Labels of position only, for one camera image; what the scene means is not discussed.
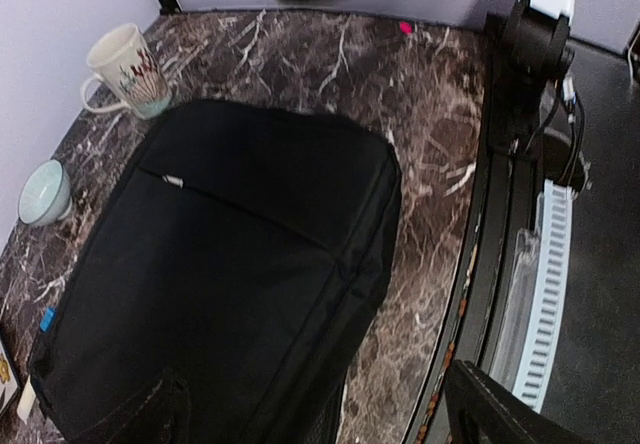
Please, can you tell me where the floral square plate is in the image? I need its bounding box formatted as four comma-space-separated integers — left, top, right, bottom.
0, 340, 22, 415

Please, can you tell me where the small pink eraser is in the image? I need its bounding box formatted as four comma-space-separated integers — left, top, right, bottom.
399, 21, 413, 35

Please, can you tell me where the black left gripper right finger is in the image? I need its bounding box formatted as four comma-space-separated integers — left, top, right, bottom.
445, 360, 586, 444

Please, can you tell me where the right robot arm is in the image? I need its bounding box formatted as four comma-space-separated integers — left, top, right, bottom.
284, 0, 586, 188

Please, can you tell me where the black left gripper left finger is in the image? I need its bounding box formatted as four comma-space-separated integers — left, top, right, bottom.
74, 368, 191, 443

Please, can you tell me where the yellow highlighter pen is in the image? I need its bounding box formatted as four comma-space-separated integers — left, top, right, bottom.
16, 383, 36, 423

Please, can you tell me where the white slotted cable duct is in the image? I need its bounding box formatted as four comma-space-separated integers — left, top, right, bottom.
512, 180, 573, 413

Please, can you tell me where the blue capped black marker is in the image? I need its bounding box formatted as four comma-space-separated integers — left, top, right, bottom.
39, 307, 56, 333

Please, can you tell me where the black student backpack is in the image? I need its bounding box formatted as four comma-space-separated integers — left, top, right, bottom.
28, 99, 402, 443

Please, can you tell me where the pale green bowl centre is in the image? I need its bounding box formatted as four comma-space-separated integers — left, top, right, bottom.
18, 159, 73, 227

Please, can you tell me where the cream floral mug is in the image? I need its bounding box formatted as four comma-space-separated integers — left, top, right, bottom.
80, 23, 172, 120

